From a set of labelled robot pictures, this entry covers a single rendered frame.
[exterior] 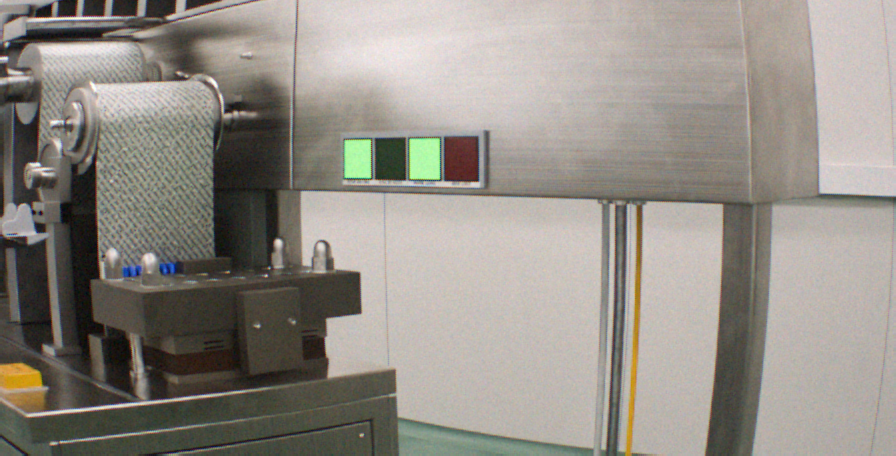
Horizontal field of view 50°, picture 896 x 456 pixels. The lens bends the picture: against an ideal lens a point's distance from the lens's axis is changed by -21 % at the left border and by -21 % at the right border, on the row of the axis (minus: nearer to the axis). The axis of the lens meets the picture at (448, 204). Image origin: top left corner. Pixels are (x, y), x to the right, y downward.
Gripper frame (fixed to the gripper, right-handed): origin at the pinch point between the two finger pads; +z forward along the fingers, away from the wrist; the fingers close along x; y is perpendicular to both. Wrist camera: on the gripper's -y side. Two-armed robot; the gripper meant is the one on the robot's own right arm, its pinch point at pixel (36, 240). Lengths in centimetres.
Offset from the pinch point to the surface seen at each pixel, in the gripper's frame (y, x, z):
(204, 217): 1.8, -0.8, 34.0
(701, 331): -52, 50, 278
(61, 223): 1.7, 7.3, 9.0
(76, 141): 13.9, 2.7, 9.8
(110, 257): -2.4, -8.2, 10.0
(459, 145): 12, -42, 44
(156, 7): 40, 38, 48
